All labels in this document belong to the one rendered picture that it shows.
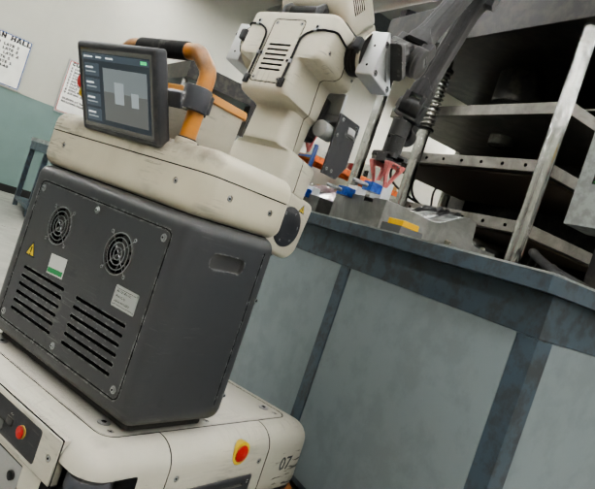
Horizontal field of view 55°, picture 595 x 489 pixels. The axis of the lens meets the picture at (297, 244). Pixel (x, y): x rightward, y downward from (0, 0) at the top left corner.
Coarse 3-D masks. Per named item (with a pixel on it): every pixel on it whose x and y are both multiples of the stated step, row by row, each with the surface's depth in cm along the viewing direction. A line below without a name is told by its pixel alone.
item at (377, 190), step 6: (354, 180) 164; (360, 180) 165; (366, 180) 168; (378, 180) 170; (366, 186) 167; (372, 186) 166; (378, 186) 167; (390, 186) 169; (372, 192) 169; (378, 192) 167; (384, 192) 168; (390, 192) 169; (384, 198) 169
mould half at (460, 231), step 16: (336, 208) 182; (352, 208) 175; (368, 208) 168; (384, 208) 162; (400, 208) 165; (368, 224) 166; (416, 224) 169; (432, 224) 172; (448, 224) 176; (464, 224) 179; (432, 240) 173; (448, 240) 177; (464, 240) 180
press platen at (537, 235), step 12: (408, 204) 277; (420, 204) 270; (468, 216) 243; (480, 216) 238; (492, 216) 233; (492, 228) 231; (504, 228) 226; (540, 240) 225; (552, 240) 229; (564, 252) 234; (576, 252) 238; (588, 252) 242; (588, 264) 243
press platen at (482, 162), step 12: (372, 156) 312; (408, 156) 287; (432, 156) 272; (444, 156) 265; (456, 156) 259; (468, 156) 253; (480, 156) 247; (480, 168) 247; (492, 168) 240; (504, 168) 234; (516, 168) 229; (528, 168) 224; (552, 180) 226; (564, 180) 226; (576, 180) 229
